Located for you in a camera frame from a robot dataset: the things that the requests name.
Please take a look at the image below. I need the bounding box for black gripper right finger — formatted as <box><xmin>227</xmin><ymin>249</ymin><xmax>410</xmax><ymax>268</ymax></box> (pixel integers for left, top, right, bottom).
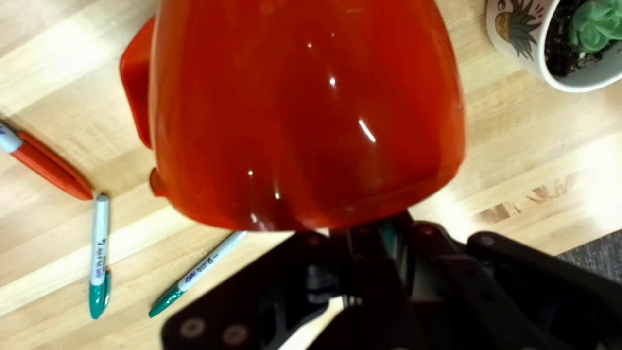
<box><xmin>394</xmin><ymin>212</ymin><xmax>622</xmax><ymax>350</ymax></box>

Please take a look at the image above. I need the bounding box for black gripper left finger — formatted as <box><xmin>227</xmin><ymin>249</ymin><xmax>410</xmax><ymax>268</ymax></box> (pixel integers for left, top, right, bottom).
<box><xmin>161</xmin><ymin>221</ymin><xmax>418</xmax><ymax>350</ymax></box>

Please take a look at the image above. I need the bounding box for red plastic bowl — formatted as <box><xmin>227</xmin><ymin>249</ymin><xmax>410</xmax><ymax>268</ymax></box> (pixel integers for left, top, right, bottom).
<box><xmin>116</xmin><ymin>0</ymin><xmax>466</xmax><ymax>233</ymax></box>

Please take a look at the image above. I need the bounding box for green-capped thin white marker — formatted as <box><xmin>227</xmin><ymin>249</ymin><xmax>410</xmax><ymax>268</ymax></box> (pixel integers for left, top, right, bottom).
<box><xmin>148</xmin><ymin>229</ymin><xmax>249</xmax><ymax>320</ymax></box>
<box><xmin>87</xmin><ymin>190</ymin><xmax>113</xmax><ymax>320</ymax></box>

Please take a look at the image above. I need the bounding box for printed white succulent pot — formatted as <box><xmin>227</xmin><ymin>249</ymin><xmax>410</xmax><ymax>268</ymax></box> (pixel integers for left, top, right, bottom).
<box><xmin>484</xmin><ymin>0</ymin><xmax>622</xmax><ymax>95</ymax></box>

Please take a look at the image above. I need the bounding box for red-capped white marker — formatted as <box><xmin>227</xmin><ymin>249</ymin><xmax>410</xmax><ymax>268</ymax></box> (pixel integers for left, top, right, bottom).
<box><xmin>0</xmin><ymin>118</ymin><xmax>95</xmax><ymax>202</ymax></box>

